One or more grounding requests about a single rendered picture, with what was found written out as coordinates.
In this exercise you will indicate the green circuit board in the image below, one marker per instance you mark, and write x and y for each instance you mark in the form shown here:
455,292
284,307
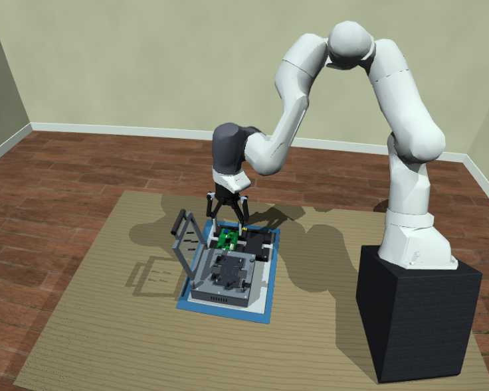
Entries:
227,239

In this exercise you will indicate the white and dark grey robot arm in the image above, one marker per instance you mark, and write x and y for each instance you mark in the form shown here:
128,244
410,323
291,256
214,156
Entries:
409,239

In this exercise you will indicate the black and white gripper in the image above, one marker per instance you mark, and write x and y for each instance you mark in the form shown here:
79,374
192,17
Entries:
226,197

